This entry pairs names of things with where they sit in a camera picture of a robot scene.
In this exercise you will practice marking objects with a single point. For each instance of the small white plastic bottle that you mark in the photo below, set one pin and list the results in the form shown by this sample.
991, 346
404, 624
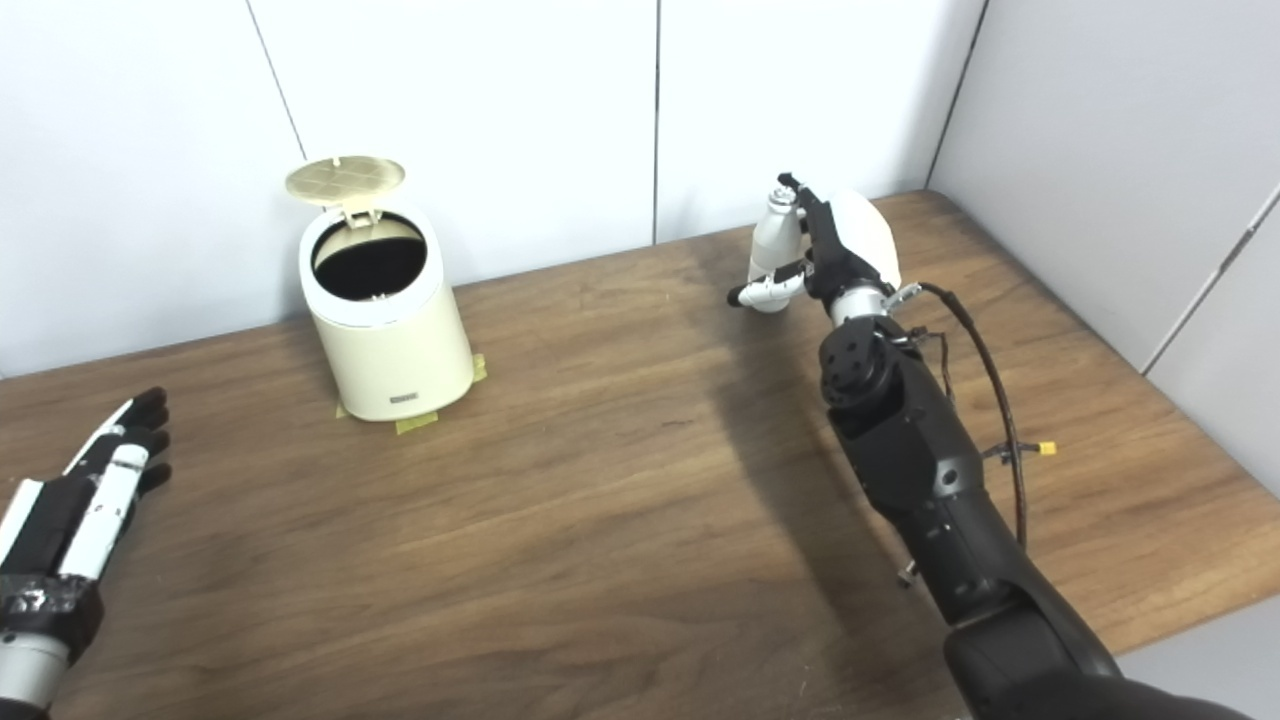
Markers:
775, 240

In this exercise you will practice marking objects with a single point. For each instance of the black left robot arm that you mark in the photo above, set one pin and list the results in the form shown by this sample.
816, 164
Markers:
25, 675

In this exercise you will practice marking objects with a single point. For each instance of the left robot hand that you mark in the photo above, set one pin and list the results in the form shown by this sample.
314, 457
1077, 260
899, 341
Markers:
50, 530

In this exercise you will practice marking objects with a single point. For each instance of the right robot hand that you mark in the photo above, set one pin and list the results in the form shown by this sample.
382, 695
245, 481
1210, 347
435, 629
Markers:
860, 240

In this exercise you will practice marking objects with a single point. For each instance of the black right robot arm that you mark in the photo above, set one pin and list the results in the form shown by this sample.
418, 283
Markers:
920, 450

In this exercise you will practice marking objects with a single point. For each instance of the cream-colored bin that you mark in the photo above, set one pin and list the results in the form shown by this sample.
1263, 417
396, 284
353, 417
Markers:
395, 350

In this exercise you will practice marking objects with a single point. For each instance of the round cream bin lid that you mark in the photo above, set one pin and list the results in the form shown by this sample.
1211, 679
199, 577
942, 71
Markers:
345, 180

